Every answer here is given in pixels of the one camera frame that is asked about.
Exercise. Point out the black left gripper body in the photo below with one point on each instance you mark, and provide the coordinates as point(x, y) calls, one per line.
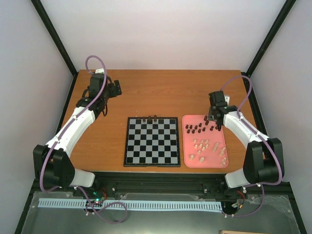
point(114, 92)

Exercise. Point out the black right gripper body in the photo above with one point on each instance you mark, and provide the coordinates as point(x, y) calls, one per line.
point(210, 115)

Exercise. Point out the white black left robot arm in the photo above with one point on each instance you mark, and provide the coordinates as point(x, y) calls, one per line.
point(52, 162)

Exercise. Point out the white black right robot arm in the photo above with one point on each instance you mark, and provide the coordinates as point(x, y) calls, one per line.
point(263, 163)

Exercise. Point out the small circuit board with led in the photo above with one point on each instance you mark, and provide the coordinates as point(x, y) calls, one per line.
point(99, 200)

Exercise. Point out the pink plastic tray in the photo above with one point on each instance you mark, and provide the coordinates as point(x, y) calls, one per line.
point(211, 135)

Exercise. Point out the black grey chessboard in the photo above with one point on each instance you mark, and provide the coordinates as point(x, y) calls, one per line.
point(152, 144)

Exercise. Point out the black aluminium frame rail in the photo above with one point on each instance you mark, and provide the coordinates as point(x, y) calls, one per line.
point(208, 186)

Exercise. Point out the light blue slotted cable duct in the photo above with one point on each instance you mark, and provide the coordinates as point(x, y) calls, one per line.
point(132, 205)

